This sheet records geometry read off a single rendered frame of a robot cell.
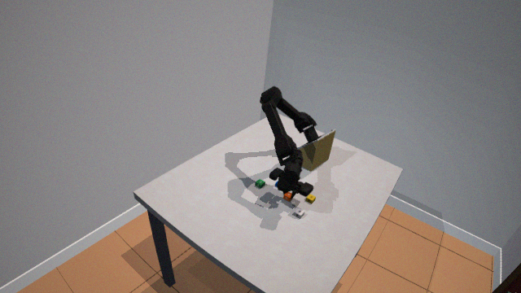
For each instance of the green block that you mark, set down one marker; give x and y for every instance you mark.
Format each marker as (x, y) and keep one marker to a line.
(260, 183)

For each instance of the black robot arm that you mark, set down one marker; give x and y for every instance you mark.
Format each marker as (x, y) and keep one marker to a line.
(284, 145)

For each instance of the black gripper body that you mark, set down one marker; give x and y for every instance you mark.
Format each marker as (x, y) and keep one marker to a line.
(304, 189)

